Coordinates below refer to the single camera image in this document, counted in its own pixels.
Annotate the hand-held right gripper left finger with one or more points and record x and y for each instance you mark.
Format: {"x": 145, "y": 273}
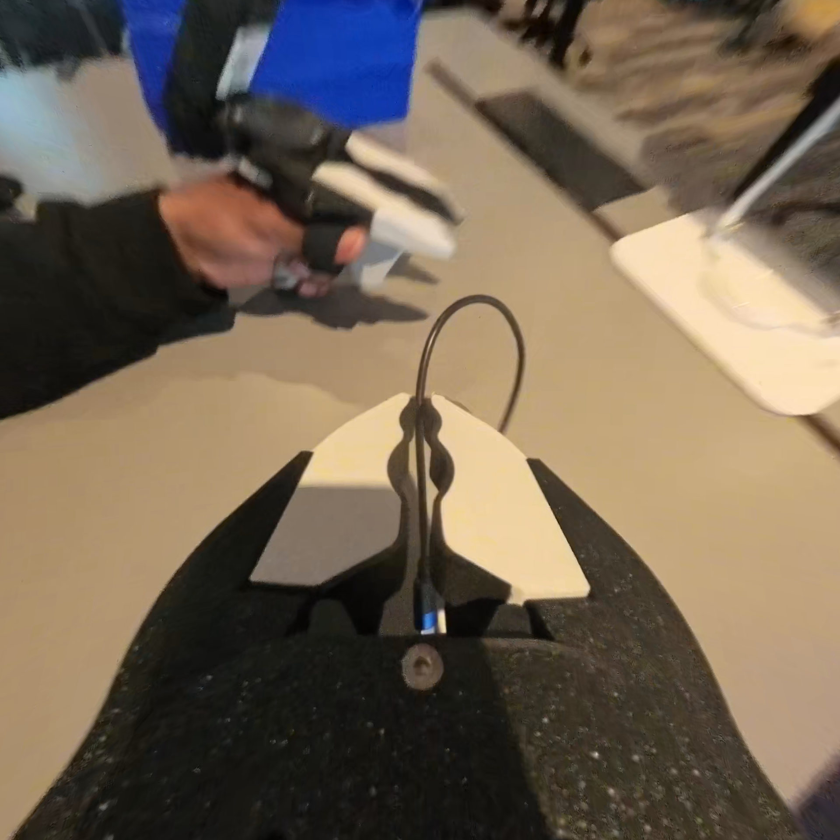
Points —
{"x": 341, "y": 472}

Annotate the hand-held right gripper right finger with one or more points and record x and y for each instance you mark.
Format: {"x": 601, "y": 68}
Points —
{"x": 505, "y": 518}

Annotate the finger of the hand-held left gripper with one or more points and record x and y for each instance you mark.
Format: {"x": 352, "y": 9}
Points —
{"x": 407, "y": 229}
{"x": 420, "y": 178}

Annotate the person's left forearm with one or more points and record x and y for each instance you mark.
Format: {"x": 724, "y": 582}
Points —
{"x": 85, "y": 295}

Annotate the person's left hand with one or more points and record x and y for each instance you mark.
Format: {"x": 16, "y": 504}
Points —
{"x": 229, "y": 236}

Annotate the black mat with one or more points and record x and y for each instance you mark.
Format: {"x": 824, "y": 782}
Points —
{"x": 558, "y": 148}

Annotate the black chair legs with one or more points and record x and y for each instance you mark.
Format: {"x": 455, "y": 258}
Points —
{"x": 558, "y": 26}

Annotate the white stand base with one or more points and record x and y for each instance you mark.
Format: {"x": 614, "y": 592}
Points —
{"x": 741, "y": 308}

